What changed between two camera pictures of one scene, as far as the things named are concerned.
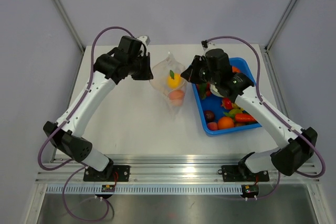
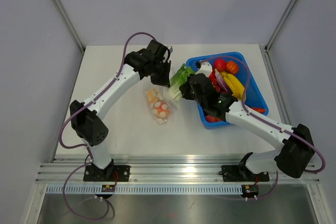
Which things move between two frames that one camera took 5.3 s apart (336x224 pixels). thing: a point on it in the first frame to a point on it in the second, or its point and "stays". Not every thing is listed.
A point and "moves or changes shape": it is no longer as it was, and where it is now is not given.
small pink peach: x=212 y=126 to x=209 y=118
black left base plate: x=111 y=173 stays
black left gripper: x=146 y=75 to x=164 y=81
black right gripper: x=190 y=73 to x=185 y=89
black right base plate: x=242 y=173 stays
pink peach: x=176 y=97 to x=161 y=109
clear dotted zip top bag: x=166 y=76 moves or changes shape
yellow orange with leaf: x=174 y=80 to x=151 y=95
